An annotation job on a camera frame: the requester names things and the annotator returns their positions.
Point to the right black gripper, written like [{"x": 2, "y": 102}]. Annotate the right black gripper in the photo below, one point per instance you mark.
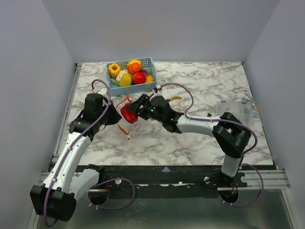
[{"x": 138, "y": 105}]

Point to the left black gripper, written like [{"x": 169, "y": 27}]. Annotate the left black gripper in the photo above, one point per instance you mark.
[{"x": 116, "y": 117}]

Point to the red bell pepper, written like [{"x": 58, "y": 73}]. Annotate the red bell pepper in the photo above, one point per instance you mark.
[{"x": 128, "y": 116}]

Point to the clear zip top bag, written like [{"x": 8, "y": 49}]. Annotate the clear zip top bag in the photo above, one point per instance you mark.
[{"x": 118, "y": 108}]

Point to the yellow lemon front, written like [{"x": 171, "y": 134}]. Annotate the yellow lemon front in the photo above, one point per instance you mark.
[{"x": 126, "y": 80}]

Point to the yellow lemon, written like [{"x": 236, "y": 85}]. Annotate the yellow lemon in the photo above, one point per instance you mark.
[
  {"x": 134, "y": 61},
  {"x": 126, "y": 80}
]

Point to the orange pumpkin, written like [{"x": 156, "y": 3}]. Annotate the orange pumpkin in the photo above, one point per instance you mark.
[{"x": 133, "y": 68}]

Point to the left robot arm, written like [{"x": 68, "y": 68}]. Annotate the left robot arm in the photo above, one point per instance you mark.
[{"x": 57, "y": 196}]

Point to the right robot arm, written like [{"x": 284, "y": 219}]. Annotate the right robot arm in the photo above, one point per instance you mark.
[{"x": 230, "y": 134}]

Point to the small orange fruit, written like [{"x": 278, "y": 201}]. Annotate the small orange fruit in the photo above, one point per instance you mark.
[{"x": 149, "y": 79}]

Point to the blue plastic basket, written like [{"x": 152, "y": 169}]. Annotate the blue plastic basket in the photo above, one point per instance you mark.
[{"x": 116, "y": 90}]

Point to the purple onion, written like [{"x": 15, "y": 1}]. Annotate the purple onion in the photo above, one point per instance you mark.
[{"x": 145, "y": 72}]

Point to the white cauliflower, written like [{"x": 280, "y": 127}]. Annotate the white cauliflower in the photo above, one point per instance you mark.
[{"x": 121, "y": 73}]

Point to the yellow bell pepper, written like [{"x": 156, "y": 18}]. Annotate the yellow bell pepper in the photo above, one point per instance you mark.
[{"x": 114, "y": 69}]

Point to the yellow lemon back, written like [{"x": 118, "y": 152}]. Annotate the yellow lemon back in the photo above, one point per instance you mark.
[{"x": 134, "y": 61}]

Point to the clear plastic parts box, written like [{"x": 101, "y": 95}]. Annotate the clear plastic parts box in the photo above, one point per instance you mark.
[{"x": 242, "y": 111}]

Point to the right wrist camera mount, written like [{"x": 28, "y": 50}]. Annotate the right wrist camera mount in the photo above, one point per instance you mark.
[{"x": 157, "y": 89}]

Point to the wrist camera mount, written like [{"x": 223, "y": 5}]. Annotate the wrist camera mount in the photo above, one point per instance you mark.
[
  {"x": 157, "y": 89},
  {"x": 99, "y": 90}
]

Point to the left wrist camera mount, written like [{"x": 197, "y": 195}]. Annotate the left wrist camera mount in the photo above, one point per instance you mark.
[{"x": 99, "y": 90}]

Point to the yellow handled pliers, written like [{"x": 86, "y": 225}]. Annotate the yellow handled pliers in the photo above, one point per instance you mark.
[{"x": 174, "y": 98}]

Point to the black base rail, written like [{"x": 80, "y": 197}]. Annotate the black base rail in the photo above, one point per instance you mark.
[{"x": 126, "y": 182}]

